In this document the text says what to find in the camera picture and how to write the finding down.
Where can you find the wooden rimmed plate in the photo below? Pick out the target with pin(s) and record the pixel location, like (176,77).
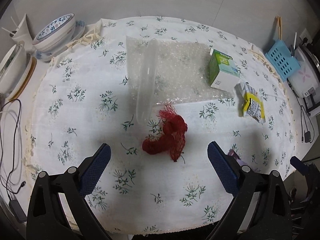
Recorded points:
(27,77)

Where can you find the yellow snack packet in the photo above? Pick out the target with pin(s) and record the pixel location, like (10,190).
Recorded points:
(253,105)

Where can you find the blue patterned white bowl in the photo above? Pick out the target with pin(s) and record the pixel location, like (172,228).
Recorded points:
(78,30)

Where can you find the large white bowl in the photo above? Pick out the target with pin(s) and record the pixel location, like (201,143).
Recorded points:
(11,67)

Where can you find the clear plastic tube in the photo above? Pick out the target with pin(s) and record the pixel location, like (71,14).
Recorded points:
(147,80)

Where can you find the white plastic stick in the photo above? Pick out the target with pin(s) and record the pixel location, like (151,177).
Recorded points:
(295,40)

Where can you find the black power adapter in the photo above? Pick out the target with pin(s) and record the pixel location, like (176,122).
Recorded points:
(17,210)

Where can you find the red mesh net bag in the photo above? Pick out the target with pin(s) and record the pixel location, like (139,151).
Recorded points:
(172,132)

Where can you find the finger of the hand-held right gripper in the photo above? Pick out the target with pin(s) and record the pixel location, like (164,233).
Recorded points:
(300,166)

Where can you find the white wall socket with plug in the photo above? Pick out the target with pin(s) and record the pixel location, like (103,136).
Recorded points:
(305,37)

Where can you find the green and white medicine box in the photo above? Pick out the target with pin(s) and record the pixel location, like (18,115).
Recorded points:
(222,70)

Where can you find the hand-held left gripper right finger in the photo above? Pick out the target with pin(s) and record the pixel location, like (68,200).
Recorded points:
(222,170)

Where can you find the white rice cooker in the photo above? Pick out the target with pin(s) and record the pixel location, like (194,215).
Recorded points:
(306,77)

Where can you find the clear bubble wrap sheet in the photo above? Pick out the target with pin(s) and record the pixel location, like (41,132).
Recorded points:
(182,70)

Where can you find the small black puck device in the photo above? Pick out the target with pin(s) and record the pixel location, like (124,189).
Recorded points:
(307,137)

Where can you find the blue perforated utensil holder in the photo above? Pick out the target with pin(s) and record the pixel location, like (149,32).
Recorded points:
(282,60)

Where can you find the white pitcher with sticks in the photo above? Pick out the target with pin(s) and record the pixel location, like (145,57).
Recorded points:
(22,31)

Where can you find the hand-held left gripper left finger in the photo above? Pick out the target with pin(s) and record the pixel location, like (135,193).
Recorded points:
(96,170)

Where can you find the blue patterned porcelain bowl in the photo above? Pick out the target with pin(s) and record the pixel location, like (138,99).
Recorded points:
(56,33)

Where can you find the wooden chopstick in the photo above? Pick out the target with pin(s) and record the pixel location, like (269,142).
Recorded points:
(278,28)

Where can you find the white floral tablecloth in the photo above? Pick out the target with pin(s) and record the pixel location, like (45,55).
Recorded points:
(87,120)

